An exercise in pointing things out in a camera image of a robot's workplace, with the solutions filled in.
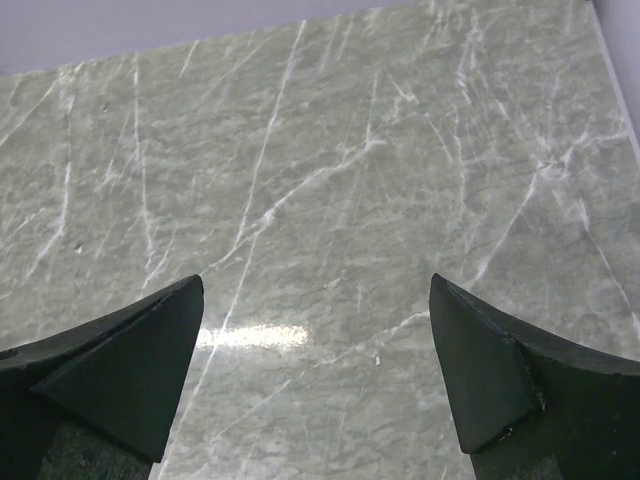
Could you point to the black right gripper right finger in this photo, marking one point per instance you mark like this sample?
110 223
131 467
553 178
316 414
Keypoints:
528 404

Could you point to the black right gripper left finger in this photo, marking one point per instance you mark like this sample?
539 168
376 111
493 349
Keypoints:
98 401

